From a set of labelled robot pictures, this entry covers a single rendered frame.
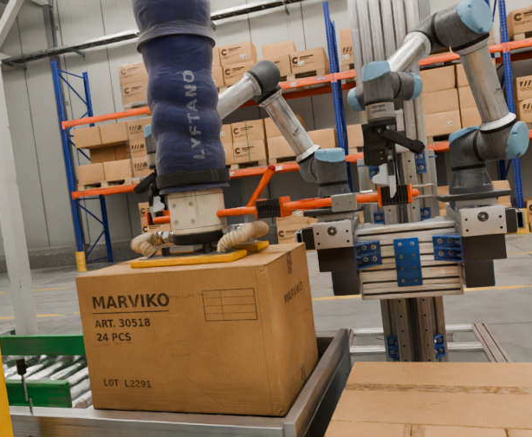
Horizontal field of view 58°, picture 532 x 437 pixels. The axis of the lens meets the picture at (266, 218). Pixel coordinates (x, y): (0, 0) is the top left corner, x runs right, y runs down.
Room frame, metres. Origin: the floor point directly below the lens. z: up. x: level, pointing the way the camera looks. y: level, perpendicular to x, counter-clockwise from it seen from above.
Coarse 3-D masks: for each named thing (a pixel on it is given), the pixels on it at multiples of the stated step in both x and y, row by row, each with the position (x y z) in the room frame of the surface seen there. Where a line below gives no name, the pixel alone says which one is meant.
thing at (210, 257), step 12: (168, 252) 1.43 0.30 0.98; (192, 252) 1.43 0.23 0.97; (204, 252) 1.38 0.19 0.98; (216, 252) 1.36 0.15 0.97; (228, 252) 1.34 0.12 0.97; (240, 252) 1.36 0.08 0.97; (132, 264) 1.42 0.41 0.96; (144, 264) 1.41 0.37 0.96; (156, 264) 1.39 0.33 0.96; (168, 264) 1.38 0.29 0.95; (180, 264) 1.37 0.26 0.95
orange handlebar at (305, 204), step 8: (376, 192) 1.32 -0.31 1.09; (416, 192) 1.25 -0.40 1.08; (304, 200) 1.35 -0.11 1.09; (312, 200) 1.34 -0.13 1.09; (320, 200) 1.33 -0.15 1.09; (328, 200) 1.32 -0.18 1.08; (360, 200) 1.29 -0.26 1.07; (368, 200) 1.29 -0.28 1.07; (376, 200) 1.28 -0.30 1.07; (232, 208) 1.48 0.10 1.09; (240, 208) 1.42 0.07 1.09; (248, 208) 1.41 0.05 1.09; (288, 208) 1.37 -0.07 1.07; (296, 208) 1.36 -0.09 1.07; (304, 208) 1.35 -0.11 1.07; (312, 208) 1.34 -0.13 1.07; (168, 216) 1.51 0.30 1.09; (224, 216) 1.44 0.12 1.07
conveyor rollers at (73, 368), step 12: (12, 360) 2.02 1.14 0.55; (36, 360) 2.01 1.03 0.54; (48, 360) 1.96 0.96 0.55; (60, 360) 2.00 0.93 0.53; (72, 360) 1.95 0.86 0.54; (84, 360) 1.90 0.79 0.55; (12, 372) 1.89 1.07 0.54; (36, 372) 1.88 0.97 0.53; (48, 372) 1.83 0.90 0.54; (60, 372) 1.78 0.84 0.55; (72, 372) 1.82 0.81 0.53; (84, 372) 1.77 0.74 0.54; (72, 384) 1.69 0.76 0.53; (84, 384) 1.64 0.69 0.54; (72, 396) 1.57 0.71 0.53; (84, 396) 1.51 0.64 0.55; (84, 408) 1.49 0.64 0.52
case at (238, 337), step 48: (96, 288) 1.38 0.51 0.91; (144, 288) 1.33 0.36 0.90; (192, 288) 1.28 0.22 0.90; (240, 288) 1.24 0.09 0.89; (288, 288) 1.35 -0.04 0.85; (96, 336) 1.39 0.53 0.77; (144, 336) 1.34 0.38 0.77; (192, 336) 1.29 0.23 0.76; (240, 336) 1.24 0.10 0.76; (288, 336) 1.30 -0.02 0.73; (96, 384) 1.40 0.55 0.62; (144, 384) 1.34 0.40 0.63; (192, 384) 1.29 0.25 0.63; (240, 384) 1.25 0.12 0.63; (288, 384) 1.26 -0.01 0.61
